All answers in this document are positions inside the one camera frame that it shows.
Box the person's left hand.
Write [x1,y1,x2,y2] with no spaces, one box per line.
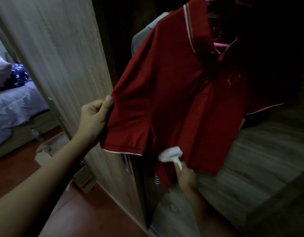
[75,95,114,147]

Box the person's right hand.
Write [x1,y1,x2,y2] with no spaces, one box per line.
[174,162,198,191]

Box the white cloth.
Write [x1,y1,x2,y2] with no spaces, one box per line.
[158,146,184,171]

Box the red polo shirt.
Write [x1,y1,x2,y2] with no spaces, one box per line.
[100,0,288,188]

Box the person's left forearm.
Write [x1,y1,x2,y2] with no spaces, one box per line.
[0,135,94,237]

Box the person's right forearm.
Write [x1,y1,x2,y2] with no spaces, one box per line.
[182,183,235,237]

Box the wooden wardrobe door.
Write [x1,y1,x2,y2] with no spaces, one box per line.
[0,0,152,231]

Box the brown cardboard box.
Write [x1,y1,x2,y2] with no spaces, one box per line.
[34,132,96,194]

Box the wooden wardrobe body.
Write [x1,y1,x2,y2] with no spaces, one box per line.
[92,0,304,237]

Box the clear plastic bottle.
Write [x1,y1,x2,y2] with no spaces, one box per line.
[31,128,44,142]

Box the grey hanging garment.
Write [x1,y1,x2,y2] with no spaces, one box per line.
[131,12,170,56]

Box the purple bed sheet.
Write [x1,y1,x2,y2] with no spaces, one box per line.
[0,81,50,149]

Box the blue patterned pillow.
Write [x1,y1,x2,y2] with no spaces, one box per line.
[0,63,30,92]

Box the white pillow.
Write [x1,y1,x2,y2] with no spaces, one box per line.
[0,54,12,93]

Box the pink clothes hanger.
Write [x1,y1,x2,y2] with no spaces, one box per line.
[205,0,252,50]

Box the metal door handle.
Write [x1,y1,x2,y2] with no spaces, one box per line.
[120,153,132,175]

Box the wooden bed frame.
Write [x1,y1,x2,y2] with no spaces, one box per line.
[0,110,60,161]

